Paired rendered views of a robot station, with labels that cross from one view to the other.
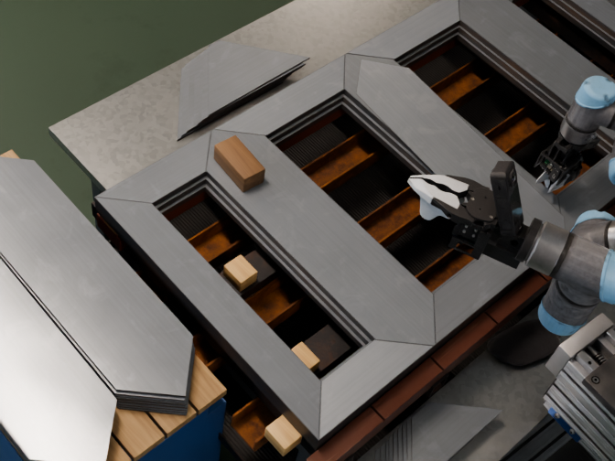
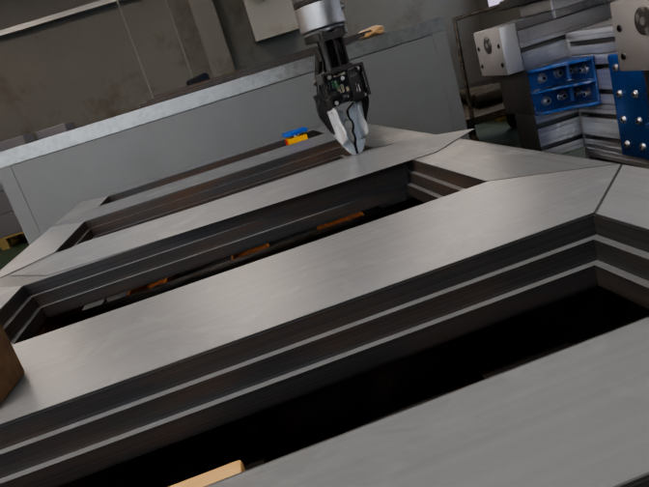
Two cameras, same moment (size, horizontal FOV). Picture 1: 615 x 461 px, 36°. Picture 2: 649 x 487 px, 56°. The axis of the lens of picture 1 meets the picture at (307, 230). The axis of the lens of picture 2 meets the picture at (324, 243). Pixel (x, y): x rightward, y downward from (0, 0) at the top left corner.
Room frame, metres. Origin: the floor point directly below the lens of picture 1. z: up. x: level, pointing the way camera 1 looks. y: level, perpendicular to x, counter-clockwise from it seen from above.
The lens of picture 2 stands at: (0.84, 0.26, 1.03)
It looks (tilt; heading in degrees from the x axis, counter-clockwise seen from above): 16 degrees down; 316
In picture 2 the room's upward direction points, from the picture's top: 17 degrees counter-clockwise
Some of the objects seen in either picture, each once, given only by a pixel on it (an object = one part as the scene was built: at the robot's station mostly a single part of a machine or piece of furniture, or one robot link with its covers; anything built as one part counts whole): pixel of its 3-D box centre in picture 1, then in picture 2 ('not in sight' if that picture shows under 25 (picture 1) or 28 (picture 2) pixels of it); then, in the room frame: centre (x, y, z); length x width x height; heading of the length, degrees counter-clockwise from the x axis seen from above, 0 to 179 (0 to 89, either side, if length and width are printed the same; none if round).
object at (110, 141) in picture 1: (264, 62); not in sight; (1.87, 0.21, 0.74); 1.20 x 0.26 x 0.03; 142
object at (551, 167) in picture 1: (564, 153); (335, 68); (1.51, -0.53, 1.01); 0.09 x 0.08 x 0.12; 142
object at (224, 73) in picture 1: (223, 76); not in sight; (1.75, 0.30, 0.77); 0.45 x 0.20 x 0.04; 142
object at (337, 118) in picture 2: (544, 176); (344, 133); (1.52, -0.52, 0.91); 0.06 x 0.03 x 0.09; 142
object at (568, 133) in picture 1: (579, 128); (322, 17); (1.51, -0.54, 1.09); 0.08 x 0.08 x 0.05
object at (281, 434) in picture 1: (283, 434); not in sight; (0.79, -0.04, 0.79); 0.06 x 0.05 x 0.04; 52
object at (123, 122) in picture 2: not in sight; (223, 91); (2.42, -1.05, 1.03); 1.30 x 0.60 x 0.04; 52
